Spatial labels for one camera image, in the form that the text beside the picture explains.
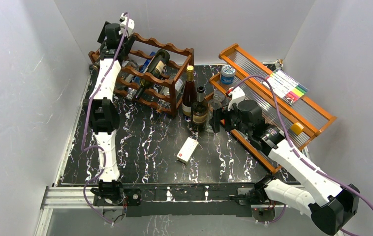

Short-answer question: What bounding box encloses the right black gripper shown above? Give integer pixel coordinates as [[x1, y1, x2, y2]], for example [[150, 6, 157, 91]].
[[208, 104, 251, 137]]

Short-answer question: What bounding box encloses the green wine bottle brown label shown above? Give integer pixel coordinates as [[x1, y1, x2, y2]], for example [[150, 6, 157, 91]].
[[191, 86, 209, 132]]

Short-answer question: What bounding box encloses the clear glass bottle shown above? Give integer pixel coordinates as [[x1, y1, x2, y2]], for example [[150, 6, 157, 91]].
[[208, 90, 225, 120]]

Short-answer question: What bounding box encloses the dark red wine bottle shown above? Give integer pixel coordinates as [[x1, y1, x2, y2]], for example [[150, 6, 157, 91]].
[[182, 65, 197, 117]]

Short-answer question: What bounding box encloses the clear bottle gold label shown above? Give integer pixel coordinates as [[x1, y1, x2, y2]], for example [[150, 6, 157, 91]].
[[89, 49, 101, 71]]

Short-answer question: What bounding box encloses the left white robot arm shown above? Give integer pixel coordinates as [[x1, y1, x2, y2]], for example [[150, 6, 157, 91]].
[[83, 17, 135, 205]]

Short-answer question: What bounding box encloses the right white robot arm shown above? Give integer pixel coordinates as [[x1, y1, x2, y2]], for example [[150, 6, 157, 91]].
[[210, 100, 359, 236]]

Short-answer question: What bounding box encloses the dark bottle cream label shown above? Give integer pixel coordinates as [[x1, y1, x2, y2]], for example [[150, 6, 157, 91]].
[[133, 49, 170, 100]]

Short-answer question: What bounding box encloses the brown wooden wine rack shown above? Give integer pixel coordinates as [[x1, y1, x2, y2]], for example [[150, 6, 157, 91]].
[[94, 33, 194, 117]]

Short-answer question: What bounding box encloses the blue patterned bottle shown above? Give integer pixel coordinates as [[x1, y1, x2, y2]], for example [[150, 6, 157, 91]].
[[132, 52, 156, 84]]

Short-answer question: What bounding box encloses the clear bottle white label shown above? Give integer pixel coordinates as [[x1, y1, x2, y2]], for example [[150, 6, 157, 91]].
[[157, 76, 185, 113]]

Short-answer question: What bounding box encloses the white rectangular box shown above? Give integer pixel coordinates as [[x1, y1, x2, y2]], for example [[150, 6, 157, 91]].
[[176, 137, 199, 165]]

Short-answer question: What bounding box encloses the blue lidded jar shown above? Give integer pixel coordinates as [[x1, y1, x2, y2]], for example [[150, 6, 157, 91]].
[[220, 64, 236, 85]]

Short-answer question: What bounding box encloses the orange tiered display shelf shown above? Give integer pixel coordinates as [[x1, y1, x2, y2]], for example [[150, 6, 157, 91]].
[[201, 43, 337, 174]]

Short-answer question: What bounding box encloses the pack of coloured markers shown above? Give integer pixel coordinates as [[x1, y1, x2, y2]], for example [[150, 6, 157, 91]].
[[266, 69, 309, 105]]

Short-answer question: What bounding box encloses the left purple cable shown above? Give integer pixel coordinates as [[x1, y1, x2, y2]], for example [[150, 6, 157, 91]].
[[81, 12, 131, 225]]

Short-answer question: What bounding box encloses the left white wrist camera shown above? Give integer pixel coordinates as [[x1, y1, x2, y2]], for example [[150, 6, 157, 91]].
[[119, 12, 135, 37]]

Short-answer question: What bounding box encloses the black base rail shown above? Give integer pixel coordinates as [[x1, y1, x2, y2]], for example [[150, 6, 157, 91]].
[[90, 183, 284, 221]]

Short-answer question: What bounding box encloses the aluminium frame rail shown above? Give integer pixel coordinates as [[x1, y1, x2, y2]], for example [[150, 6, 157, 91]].
[[33, 185, 345, 236]]

